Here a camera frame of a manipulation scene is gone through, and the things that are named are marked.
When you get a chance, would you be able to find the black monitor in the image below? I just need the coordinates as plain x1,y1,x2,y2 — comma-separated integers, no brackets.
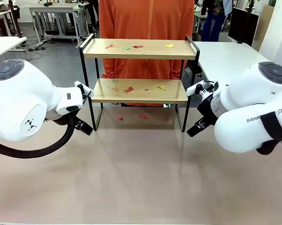
228,7,260,47

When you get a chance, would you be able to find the large white table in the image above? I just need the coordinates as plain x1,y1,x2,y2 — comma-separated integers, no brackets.
192,41,273,89

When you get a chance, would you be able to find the white desk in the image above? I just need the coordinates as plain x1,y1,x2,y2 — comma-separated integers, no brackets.
0,37,28,62

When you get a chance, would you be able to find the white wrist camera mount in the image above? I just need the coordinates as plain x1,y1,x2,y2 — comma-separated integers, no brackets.
186,80,219,97
74,81,95,105

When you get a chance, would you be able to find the beige cardboard board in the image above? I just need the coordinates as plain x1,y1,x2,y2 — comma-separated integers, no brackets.
258,5,275,52

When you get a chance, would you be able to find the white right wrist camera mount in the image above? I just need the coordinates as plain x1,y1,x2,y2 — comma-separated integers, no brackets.
186,80,219,97

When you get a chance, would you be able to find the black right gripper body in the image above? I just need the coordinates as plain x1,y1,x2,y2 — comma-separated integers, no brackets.
196,93,218,127

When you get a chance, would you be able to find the white workbench with metal frame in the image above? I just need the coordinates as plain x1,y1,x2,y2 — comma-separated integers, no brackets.
29,2,90,47

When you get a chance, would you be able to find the person in orange jacket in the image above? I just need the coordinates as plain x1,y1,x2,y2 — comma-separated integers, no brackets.
99,0,195,107

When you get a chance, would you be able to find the person in blue trousers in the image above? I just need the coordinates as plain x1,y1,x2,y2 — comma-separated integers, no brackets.
200,0,227,42

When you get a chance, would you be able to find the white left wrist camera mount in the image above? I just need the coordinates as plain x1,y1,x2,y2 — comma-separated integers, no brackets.
74,81,95,105

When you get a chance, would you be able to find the person in dark trousers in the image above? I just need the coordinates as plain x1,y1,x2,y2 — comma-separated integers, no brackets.
86,0,100,30

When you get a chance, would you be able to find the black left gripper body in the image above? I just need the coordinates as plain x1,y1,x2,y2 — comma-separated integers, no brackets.
45,108,77,125

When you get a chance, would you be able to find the black metal wooden two-tier shelf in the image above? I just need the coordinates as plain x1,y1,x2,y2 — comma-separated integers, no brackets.
79,33,201,133

